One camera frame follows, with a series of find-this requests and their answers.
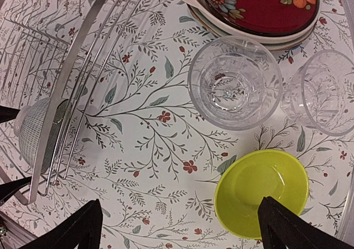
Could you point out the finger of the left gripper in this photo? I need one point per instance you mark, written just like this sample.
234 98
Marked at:
9 189
8 114

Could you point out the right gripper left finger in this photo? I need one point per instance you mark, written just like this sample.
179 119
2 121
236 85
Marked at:
81 230

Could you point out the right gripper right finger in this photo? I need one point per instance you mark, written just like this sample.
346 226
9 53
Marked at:
281 228

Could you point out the white grey patterned bowl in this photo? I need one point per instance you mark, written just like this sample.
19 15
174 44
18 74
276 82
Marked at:
28 125

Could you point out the yellow green bowl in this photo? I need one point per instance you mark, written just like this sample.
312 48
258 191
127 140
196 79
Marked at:
252 177

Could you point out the clear glass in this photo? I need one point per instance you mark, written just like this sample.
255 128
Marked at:
320 94
235 83

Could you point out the clear glass front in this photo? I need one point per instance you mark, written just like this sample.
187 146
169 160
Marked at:
235 83

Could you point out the dark red black plate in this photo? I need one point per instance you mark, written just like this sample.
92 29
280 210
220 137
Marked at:
269 18

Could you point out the white ribbed plate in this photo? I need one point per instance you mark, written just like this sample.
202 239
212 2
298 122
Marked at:
201 5

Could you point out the pale green flower plate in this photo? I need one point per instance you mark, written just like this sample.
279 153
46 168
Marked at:
220 33

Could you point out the floral table mat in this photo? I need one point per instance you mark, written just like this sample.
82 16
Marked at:
154 162

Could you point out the wire dish rack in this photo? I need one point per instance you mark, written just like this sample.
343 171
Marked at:
57 49

